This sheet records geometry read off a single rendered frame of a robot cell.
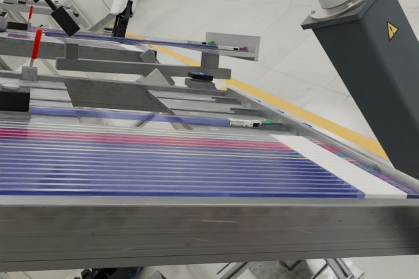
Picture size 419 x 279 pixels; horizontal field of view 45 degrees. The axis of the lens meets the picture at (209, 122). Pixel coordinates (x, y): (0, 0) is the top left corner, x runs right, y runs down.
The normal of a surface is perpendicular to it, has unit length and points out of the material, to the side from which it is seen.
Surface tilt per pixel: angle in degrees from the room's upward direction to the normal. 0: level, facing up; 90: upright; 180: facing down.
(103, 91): 90
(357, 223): 90
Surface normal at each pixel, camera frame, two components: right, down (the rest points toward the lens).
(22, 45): 0.33, 0.25
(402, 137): -0.61, 0.69
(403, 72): 0.57, 0.02
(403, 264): -0.56, -0.73
